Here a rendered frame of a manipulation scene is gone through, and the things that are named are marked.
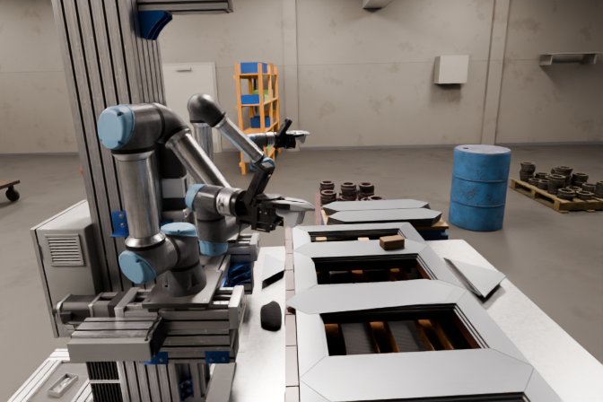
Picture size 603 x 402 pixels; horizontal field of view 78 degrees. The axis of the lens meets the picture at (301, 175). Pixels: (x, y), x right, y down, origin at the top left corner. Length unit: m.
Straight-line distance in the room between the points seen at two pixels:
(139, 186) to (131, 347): 0.53
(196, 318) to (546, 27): 10.22
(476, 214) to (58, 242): 4.04
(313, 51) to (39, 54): 6.53
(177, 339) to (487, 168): 3.75
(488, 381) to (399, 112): 8.46
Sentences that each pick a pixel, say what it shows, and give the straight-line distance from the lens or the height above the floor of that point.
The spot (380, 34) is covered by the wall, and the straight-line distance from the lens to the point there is 9.42.
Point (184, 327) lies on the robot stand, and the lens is 1.46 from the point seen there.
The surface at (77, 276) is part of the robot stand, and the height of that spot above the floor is 1.03.
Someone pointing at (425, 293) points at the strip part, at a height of 0.85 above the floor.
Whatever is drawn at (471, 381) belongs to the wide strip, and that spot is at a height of 0.85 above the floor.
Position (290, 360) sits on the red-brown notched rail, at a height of 0.83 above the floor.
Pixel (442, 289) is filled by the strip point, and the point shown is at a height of 0.85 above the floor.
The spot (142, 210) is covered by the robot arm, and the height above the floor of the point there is 1.38.
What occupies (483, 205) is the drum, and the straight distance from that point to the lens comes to 4.65.
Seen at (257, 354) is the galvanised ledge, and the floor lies 0.68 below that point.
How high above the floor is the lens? 1.74
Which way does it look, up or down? 15 degrees down
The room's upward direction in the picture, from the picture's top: 1 degrees counter-clockwise
